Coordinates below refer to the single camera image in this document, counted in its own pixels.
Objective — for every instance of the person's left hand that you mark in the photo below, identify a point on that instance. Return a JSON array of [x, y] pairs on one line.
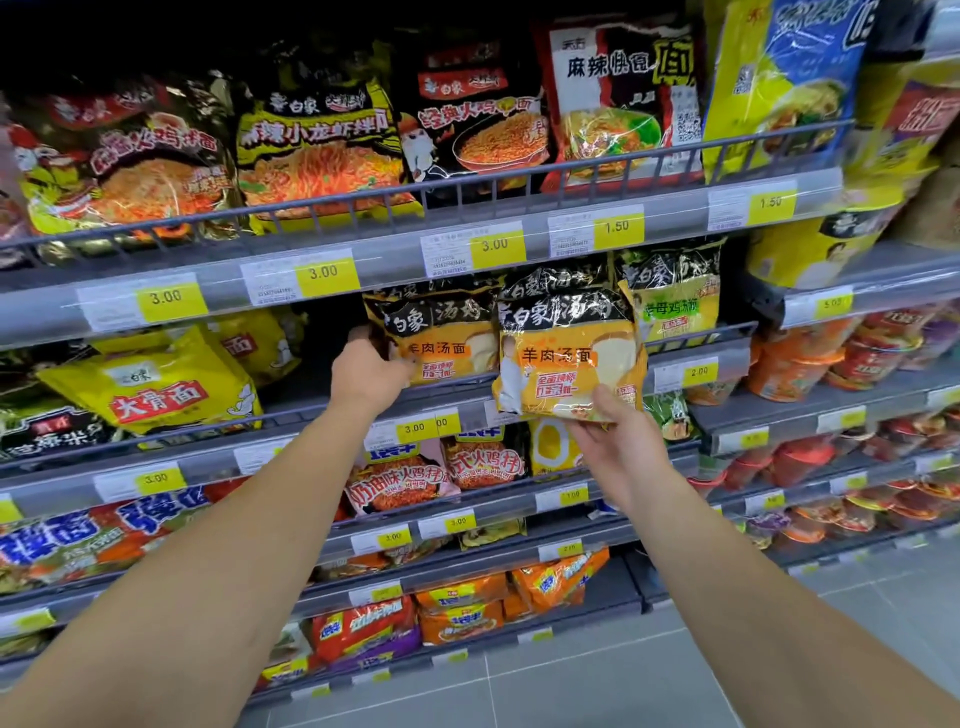
[[364, 375]]

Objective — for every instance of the person's right hand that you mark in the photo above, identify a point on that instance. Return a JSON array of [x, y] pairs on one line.
[[626, 454]]

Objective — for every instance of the person's right thumb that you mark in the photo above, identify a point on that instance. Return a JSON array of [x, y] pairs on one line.
[[613, 403]]

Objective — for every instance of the person's left thumb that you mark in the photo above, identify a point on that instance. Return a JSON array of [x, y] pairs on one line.
[[401, 372]]

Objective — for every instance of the orange black noodle packet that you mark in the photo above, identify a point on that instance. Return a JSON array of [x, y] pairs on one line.
[[562, 352], [442, 337]]

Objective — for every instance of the person's left forearm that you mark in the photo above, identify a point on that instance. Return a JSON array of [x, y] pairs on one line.
[[202, 570]]

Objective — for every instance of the person's right forearm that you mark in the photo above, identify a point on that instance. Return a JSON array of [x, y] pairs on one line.
[[780, 622]]

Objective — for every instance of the dark green noodle packet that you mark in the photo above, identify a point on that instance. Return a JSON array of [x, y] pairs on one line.
[[671, 416]]

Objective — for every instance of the yellow white noodle packet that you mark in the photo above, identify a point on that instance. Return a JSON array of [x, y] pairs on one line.
[[553, 446]]

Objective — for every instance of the pink orange noodle packet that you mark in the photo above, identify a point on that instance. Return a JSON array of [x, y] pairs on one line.
[[401, 480]]

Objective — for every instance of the grey metal shelf rack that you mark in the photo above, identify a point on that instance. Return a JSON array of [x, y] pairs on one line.
[[390, 259]]

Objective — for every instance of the red orange noodle packet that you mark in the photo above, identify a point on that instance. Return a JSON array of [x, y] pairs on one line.
[[484, 461]]

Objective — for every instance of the green black noodle packet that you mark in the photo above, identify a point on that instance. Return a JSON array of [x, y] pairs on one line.
[[671, 292]]

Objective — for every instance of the yellow white price tags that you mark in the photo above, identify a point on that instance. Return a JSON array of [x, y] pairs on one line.
[[322, 274]]

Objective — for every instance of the small yellow noodle packet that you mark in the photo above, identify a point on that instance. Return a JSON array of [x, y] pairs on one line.
[[255, 341]]

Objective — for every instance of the yellow green flat packet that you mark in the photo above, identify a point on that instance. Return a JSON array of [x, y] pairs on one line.
[[491, 532]]

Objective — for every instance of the orange blue noodle packet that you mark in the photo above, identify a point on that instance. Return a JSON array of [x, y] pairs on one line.
[[559, 577]]

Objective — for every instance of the black yellow noodle packet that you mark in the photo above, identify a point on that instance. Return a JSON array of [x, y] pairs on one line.
[[319, 157]]

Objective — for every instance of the rows of cup noodle bowls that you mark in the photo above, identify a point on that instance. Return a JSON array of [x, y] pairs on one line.
[[847, 360]]

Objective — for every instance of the large yellow noodle packet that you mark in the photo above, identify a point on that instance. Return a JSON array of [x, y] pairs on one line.
[[157, 386]]

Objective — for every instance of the red purple noodle packet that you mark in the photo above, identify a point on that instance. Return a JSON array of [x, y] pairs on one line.
[[364, 630]]

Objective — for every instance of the yellow cup noodle tub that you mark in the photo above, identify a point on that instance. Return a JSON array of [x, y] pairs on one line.
[[817, 240]]

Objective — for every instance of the grey cup noodle shelf rack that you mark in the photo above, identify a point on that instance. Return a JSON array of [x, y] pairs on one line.
[[885, 270]]

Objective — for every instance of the red white noodle packet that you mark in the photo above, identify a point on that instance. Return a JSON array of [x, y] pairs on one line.
[[619, 97]]

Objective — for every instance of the red black chicken noodle packet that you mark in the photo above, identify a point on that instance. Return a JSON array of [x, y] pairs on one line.
[[135, 165]]

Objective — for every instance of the black white noodle packet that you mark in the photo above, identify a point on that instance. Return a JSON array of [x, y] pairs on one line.
[[52, 431]]

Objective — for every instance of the row of blue red packets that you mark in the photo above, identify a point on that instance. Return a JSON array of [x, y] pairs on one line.
[[82, 536]]

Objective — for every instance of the blue yellow noodle packet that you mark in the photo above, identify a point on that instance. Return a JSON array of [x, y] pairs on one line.
[[787, 75]]

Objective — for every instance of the beige paper tub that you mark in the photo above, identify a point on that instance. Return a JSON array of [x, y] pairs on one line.
[[934, 206]]

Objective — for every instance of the yellow red snack packet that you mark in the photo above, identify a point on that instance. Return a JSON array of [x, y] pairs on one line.
[[911, 112]]

